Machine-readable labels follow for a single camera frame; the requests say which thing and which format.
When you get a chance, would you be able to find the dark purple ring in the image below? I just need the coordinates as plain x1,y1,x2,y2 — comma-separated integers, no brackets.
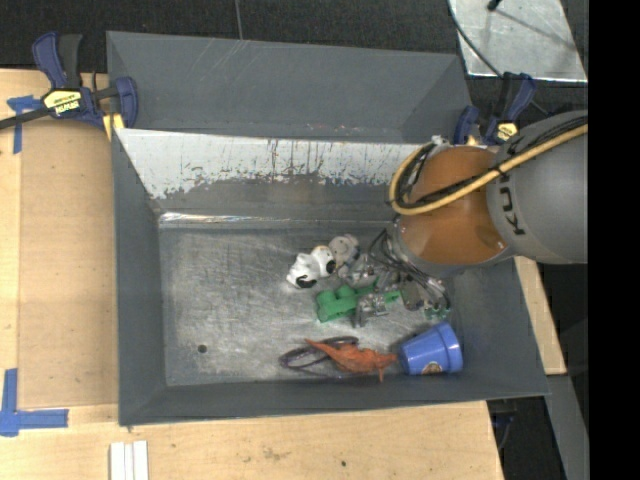
278,335,361,370

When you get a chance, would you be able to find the orange toy lizard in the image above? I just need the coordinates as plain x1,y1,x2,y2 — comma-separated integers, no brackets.
304,337,400,384

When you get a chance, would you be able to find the grey round object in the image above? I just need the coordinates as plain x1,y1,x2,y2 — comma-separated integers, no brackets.
327,234,362,272

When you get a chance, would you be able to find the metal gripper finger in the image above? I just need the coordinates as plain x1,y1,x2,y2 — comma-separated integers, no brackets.
345,255,379,288
352,295,391,329

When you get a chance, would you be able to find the pale wood board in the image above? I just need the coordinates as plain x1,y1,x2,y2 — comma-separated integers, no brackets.
17,117,121,412

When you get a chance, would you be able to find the white and black toy animal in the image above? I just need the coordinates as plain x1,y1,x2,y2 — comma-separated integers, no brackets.
285,245,338,290

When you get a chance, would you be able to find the blue plastic cup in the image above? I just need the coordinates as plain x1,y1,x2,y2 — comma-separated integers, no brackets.
396,321,465,377

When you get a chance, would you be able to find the grey metal bin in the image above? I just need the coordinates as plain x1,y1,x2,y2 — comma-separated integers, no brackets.
104,30,552,427

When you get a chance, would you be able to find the green plastic toy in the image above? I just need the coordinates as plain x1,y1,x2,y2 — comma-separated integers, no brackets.
314,277,403,325

